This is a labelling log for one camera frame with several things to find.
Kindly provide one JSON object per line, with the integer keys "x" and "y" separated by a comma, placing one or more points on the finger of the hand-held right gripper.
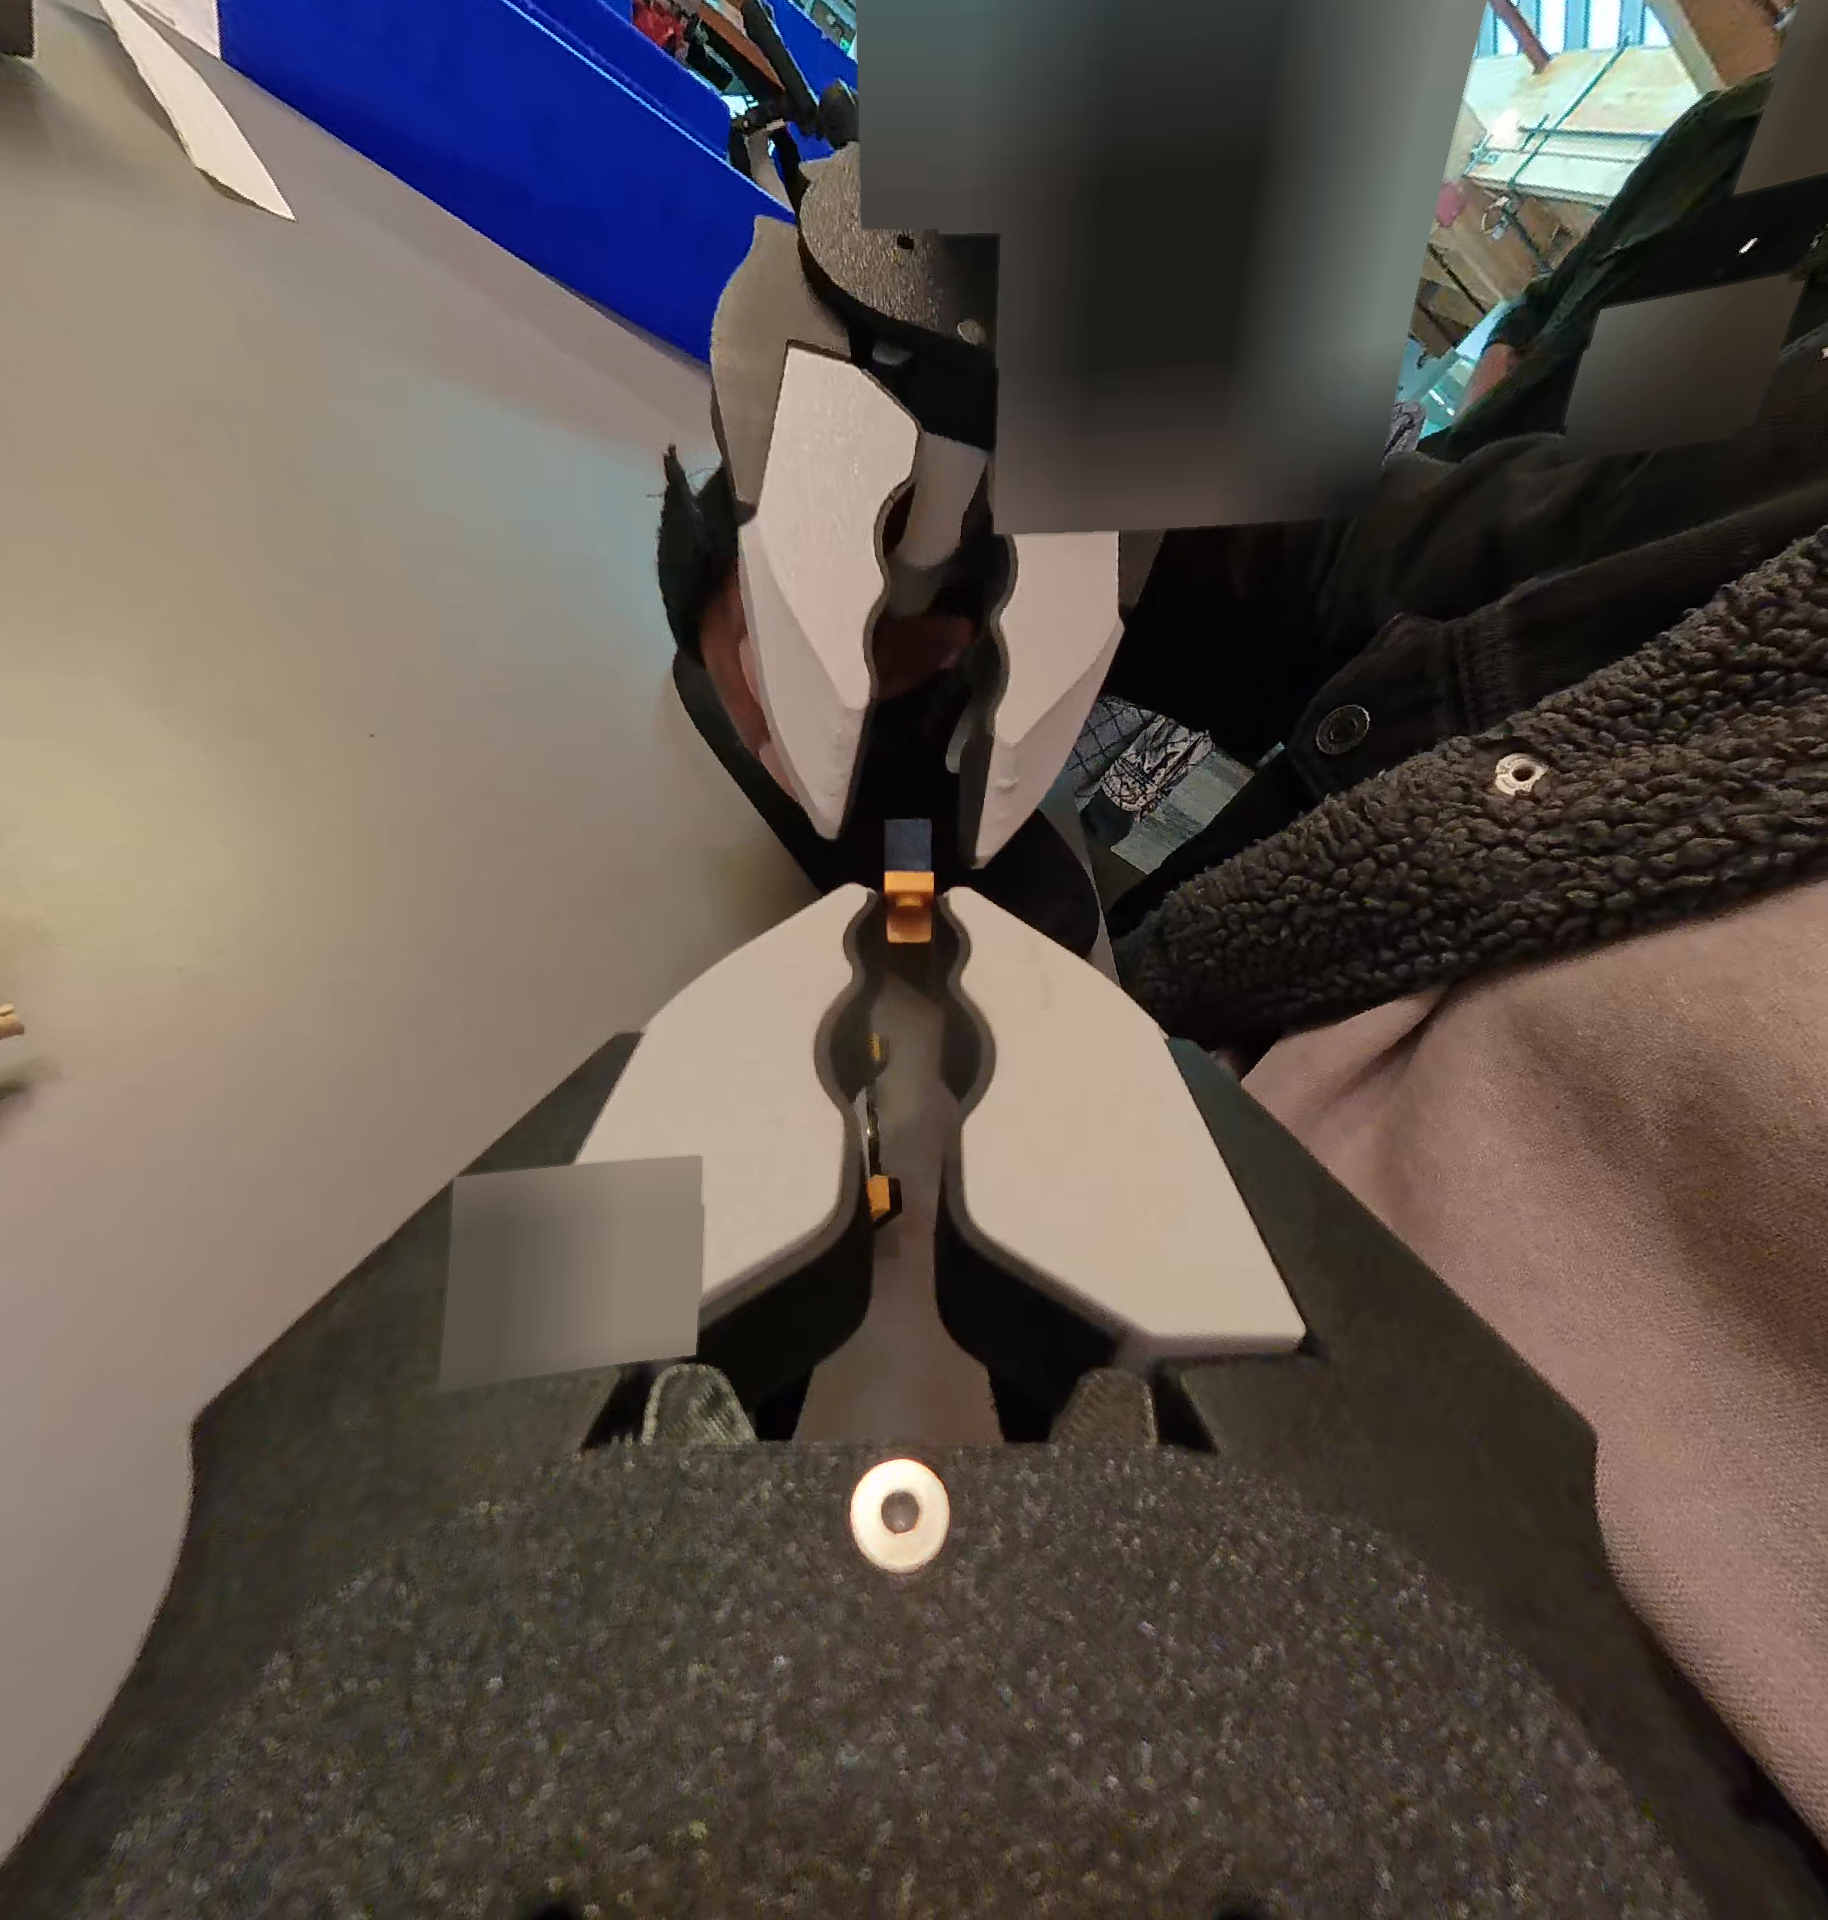
{"x": 1058, "y": 646}
{"x": 815, "y": 603}

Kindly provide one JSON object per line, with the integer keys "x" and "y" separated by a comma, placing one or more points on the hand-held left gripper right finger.
{"x": 1110, "y": 1167}

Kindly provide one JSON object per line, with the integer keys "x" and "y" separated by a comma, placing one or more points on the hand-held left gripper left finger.
{"x": 735, "y": 1081}

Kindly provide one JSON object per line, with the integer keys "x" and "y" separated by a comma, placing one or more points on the orange lego piece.
{"x": 906, "y": 907}

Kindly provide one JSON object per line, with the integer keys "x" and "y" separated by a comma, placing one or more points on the black lego piece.
{"x": 906, "y": 842}

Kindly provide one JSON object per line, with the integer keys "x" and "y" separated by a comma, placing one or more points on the person's right forearm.
{"x": 1456, "y": 569}

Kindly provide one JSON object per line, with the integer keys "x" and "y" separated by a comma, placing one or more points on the person's right hand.
{"x": 735, "y": 664}

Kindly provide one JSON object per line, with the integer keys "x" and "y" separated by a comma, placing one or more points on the blue storage bin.
{"x": 524, "y": 134}

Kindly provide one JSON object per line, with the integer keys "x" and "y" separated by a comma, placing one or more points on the white paper bag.
{"x": 205, "y": 107}

